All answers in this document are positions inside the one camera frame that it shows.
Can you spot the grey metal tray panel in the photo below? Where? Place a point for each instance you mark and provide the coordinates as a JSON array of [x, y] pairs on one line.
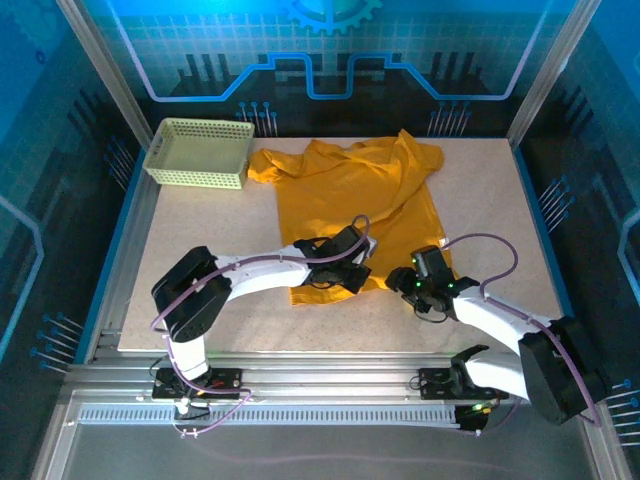
[[325, 455]]

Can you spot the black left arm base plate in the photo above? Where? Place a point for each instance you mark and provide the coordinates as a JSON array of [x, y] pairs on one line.
[[230, 390]]

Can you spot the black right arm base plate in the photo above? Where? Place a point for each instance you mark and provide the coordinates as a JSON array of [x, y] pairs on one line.
[[432, 390]]

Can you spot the aluminium frame post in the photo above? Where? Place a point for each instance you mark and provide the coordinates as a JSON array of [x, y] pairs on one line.
[[549, 75], [109, 75]]

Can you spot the pale green plastic basket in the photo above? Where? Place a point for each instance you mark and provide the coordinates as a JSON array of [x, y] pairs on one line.
[[200, 145]]

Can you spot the orange t-shirt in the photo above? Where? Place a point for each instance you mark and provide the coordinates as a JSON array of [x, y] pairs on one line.
[[340, 190]]

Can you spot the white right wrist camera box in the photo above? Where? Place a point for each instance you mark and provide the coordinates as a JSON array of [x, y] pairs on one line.
[[445, 243]]

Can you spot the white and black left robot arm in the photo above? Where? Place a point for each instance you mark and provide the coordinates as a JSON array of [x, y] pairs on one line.
[[195, 300]]

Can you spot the aluminium mounting rail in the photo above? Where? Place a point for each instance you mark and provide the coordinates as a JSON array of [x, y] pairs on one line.
[[325, 372]]

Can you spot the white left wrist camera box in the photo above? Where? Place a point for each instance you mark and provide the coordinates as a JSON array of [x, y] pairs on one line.
[[373, 246]]

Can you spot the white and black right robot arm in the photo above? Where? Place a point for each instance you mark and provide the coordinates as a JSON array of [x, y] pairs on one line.
[[500, 315]]

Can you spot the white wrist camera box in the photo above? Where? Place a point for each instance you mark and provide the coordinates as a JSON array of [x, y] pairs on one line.
[[373, 246], [445, 243]]

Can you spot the black controller box with LED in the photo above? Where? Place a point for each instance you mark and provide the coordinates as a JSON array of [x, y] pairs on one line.
[[470, 417]]

